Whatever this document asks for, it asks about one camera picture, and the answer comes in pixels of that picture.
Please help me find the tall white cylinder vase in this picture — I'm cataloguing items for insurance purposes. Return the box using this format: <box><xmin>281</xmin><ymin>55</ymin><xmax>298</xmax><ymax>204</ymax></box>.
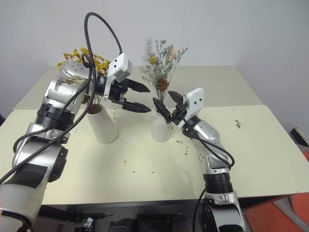
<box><xmin>86</xmin><ymin>104</ymin><xmax>120</xmax><ymax>145</ymax></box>

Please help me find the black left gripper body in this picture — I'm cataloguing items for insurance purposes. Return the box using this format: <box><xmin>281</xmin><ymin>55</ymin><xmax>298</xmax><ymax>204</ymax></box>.
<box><xmin>108</xmin><ymin>80</ymin><xmax>129</xmax><ymax>105</ymax></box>

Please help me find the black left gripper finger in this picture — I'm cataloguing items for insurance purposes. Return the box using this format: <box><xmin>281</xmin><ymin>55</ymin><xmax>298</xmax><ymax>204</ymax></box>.
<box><xmin>125</xmin><ymin>78</ymin><xmax>151</xmax><ymax>94</ymax></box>
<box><xmin>122</xmin><ymin>101</ymin><xmax>152</xmax><ymax>114</ymax></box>

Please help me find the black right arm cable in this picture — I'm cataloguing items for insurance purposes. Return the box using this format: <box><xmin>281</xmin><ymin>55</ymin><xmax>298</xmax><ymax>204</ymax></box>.
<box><xmin>182</xmin><ymin>116</ymin><xmax>236</xmax><ymax>232</ymax></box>

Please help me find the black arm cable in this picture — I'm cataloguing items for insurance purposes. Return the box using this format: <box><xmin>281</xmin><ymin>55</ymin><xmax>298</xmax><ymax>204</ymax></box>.
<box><xmin>182</xmin><ymin>116</ymin><xmax>236</xmax><ymax>232</ymax></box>
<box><xmin>0</xmin><ymin>12</ymin><xmax>125</xmax><ymax>186</ymax></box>

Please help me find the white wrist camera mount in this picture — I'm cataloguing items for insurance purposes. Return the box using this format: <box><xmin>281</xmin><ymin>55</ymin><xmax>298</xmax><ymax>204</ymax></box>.
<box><xmin>185</xmin><ymin>87</ymin><xmax>205</xmax><ymax>122</ymax></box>
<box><xmin>103</xmin><ymin>52</ymin><xmax>133</xmax><ymax>101</ymax></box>

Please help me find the black table frame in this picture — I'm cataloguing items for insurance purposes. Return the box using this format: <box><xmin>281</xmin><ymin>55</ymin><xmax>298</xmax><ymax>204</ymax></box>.
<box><xmin>38</xmin><ymin>194</ymin><xmax>288</xmax><ymax>218</ymax></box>

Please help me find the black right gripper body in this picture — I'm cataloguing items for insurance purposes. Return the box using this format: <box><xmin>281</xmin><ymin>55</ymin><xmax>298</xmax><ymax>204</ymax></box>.
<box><xmin>170</xmin><ymin>101</ymin><xmax>190</xmax><ymax>126</ymax></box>

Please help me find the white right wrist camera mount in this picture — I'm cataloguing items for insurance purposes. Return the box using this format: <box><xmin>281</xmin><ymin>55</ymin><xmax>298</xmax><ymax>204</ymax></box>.
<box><xmin>185</xmin><ymin>87</ymin><xmax>205</xmax><ymax>122</ymax></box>

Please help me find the small metal clamp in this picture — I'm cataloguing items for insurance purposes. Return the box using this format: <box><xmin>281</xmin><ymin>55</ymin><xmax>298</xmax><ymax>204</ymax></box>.
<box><xmin>83</xmin><ymin>217</ymin><xmax>95</xmax><ymax>229</ymax></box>

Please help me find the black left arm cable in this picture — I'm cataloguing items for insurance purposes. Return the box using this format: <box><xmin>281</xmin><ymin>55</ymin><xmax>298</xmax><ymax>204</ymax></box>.
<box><xmin>0</xmin><ymin>12</ymin><xmax>125</xmax><ymax>186</ymax></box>

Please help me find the round white bottle vase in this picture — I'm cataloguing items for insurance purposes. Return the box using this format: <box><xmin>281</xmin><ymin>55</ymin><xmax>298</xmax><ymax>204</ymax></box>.
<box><xmin>150</xmin><ymin>108</ymin><xmax>173</xmax><ymax>143</ymax></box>

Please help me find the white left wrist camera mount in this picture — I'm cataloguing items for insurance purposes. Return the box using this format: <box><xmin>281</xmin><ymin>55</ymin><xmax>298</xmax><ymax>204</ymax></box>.
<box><xmin>103</xmin><ymin>52</ymin><xmax>133</xmax><ymax>101</ymax></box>

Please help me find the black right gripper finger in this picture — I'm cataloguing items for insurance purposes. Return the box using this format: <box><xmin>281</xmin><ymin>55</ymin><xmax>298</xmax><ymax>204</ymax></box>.
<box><xmin>168</xmin><ymin>90</ymin><xmax>185</xmax><ymax>105</ymax></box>
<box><xmin>152</xmin><ymin>97</ymin><xmax>173</xmax><ymax>125</ymax></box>

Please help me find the green bouquet with pinecone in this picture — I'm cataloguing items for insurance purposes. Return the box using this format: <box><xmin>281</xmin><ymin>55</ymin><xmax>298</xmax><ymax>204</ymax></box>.
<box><xmin>141</xmin><ymin>38</ymin><xmax>189</xmax><ymax>103</ymax></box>

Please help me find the black box with white edge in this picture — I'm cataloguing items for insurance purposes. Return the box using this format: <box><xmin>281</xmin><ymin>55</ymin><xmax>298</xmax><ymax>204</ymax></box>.
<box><xmin>289</xmin><ymin>127</ymin><xmax>309</xmax><ymax>147</ymax></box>

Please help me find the yellow dried flower bouquet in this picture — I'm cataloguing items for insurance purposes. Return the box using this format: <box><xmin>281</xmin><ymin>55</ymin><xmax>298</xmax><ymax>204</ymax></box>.
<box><xmin>57</xmin><ymin>47</ymin><xmax>112</xmax><ymax>113</ymax></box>

